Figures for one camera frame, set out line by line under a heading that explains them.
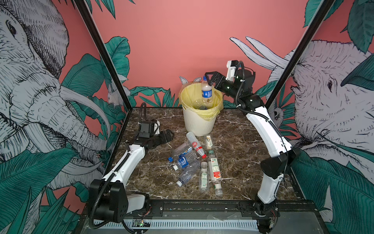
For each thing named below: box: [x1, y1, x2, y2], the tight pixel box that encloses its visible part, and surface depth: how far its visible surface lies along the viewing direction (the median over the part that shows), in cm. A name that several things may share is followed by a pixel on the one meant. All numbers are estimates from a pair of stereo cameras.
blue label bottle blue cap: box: [201, 75, 213, 105], surface depth 79 cm
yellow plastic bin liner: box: [178, 82, 224, 122], surface depth 87 cm
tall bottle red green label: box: [207, 150, 224, 197], surface depth 83 cm
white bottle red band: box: [186, 131, 207, 159], surface depth 96 cm
